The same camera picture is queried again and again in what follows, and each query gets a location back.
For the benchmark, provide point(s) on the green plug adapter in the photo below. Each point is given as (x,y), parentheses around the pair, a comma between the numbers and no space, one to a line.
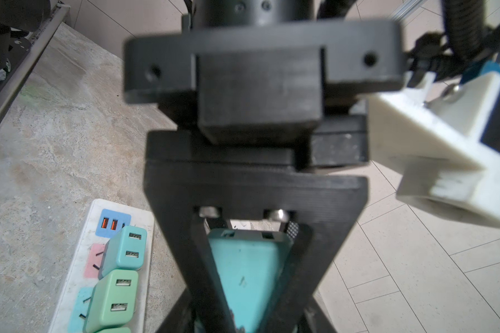
(115,330)
(113,301)

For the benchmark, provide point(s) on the teal plug adapter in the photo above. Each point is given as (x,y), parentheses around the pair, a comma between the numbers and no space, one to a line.
(125,250)
(249,264)

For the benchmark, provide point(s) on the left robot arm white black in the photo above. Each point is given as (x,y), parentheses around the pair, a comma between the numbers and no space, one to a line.
(466,49)

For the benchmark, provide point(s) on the white long power strip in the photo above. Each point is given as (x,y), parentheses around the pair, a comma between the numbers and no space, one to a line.
(104,220)

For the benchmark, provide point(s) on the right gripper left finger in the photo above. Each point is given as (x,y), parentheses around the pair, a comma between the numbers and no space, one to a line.
(181,317)

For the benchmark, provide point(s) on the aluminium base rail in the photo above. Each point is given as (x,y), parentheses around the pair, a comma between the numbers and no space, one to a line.
(26,28)

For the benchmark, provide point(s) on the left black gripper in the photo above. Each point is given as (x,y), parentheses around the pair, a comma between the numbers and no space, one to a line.
(287,85)

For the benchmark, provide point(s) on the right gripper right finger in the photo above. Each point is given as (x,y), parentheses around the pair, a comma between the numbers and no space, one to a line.
(313,319)

